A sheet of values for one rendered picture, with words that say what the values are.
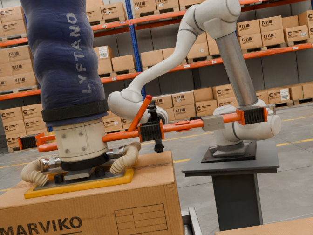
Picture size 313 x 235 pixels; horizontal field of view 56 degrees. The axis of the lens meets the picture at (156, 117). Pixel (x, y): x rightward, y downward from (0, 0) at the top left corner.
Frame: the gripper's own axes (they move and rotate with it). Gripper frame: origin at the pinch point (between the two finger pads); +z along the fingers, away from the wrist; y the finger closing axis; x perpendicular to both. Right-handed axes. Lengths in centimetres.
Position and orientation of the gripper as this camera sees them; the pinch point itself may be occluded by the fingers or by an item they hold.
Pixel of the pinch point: (155, 129)
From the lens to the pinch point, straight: 103.4
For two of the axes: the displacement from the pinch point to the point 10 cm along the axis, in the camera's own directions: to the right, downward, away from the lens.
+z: -0.2, 1.2, -9.9
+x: -9.9, 1.6, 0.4
